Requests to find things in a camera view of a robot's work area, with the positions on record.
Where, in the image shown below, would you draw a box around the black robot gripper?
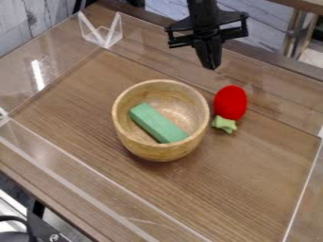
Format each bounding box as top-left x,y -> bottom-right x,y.
165,10 -> 249,69

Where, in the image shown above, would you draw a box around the red plush fruit green leaves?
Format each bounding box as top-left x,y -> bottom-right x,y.
213,85 -> 248,134

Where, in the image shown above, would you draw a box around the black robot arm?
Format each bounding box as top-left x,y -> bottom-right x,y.
165,0 -> 249,70

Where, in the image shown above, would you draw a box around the wooden bowl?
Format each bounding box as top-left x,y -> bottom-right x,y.
113,79 -> 210,162

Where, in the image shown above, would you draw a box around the green rectangular block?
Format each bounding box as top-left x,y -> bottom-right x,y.
129,103 -> 190,144

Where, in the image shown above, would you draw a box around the metal table leg frame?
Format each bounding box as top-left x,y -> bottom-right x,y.
284,9 -> 320,60

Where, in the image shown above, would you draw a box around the clear acrylic corner bracket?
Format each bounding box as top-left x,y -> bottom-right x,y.
78,12 -> 123,49

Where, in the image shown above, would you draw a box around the black table leg bracket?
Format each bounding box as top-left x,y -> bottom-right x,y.
27,200 -> 71,242

